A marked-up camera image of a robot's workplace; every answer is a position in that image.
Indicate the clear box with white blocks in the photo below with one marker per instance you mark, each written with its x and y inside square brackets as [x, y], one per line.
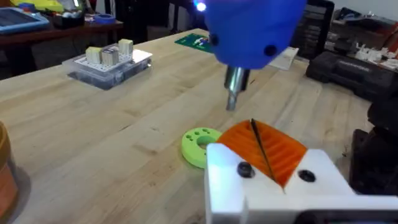
[109, 67]

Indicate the black stacked crate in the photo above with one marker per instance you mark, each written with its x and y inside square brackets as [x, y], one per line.
[312, 28]

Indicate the black tool case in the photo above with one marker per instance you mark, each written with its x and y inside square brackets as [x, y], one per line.
[348, 73]

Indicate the white paper card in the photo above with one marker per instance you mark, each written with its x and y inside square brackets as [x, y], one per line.
[284, 59]

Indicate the blue tray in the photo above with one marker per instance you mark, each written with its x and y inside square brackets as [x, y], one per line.
[20, 19]

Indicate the dark wooden side table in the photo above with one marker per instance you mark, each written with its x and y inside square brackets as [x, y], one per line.
[46, 34]

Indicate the green board with toy blocks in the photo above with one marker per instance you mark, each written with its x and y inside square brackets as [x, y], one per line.
[196, 42]

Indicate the orange tub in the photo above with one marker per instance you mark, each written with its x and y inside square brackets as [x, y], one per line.
[6, 183]

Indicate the white orange left gripper right finger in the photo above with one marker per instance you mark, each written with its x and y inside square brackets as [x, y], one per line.
[317, 174]

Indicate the blue electric screwdriver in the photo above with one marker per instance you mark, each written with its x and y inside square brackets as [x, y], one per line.
[252, 31]

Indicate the blue tape roll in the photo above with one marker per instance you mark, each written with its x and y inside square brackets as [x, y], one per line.
[104, 18]

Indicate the green disc with holes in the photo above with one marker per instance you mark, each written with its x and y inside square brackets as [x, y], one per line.
[194, 147]

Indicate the white orange left gripper left finger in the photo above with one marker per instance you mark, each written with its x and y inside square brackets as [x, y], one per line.
[225, 174]

